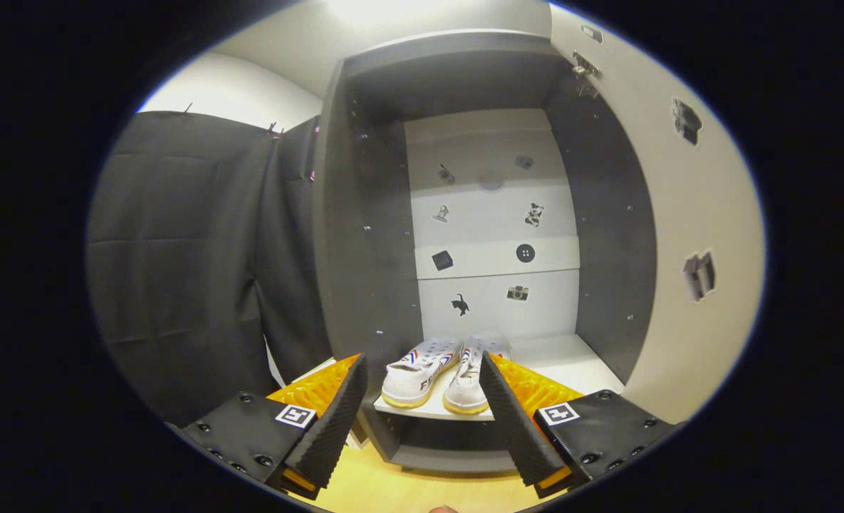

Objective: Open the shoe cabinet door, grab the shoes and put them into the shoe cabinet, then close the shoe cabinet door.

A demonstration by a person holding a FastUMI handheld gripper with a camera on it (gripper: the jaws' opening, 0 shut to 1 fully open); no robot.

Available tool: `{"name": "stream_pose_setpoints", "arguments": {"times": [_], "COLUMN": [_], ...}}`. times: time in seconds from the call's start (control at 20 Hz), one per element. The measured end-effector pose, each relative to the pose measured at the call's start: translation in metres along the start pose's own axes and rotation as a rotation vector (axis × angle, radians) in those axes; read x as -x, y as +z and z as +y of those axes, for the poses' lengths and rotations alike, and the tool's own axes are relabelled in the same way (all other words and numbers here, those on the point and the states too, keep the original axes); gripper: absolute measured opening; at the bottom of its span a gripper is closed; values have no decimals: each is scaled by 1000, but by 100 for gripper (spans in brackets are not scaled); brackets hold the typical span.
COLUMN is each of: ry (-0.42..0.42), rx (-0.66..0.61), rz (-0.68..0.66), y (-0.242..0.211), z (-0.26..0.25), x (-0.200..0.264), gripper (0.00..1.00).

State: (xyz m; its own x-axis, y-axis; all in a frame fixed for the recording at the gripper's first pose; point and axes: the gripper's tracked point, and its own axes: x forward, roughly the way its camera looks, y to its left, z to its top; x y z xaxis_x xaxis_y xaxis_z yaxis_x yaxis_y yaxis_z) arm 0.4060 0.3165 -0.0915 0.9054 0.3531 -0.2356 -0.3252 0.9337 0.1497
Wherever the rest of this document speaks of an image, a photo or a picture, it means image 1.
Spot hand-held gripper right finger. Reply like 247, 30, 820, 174
479, 351, 679, 499

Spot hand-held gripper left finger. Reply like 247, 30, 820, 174
183, 354, 369, 499

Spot white canvas shoe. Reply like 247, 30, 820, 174
442, 335, 512, 415
381, 338, 464, 409

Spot dark grey shoe cabinet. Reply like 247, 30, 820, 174
313, 30, 657, 475

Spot metal door hinge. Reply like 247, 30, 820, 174
571, 51, 603, 98

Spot black backdrop cloth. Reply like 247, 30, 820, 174
87, 110, 333, 428

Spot large ceiling light panel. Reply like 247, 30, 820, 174
322, 0, 558, 29

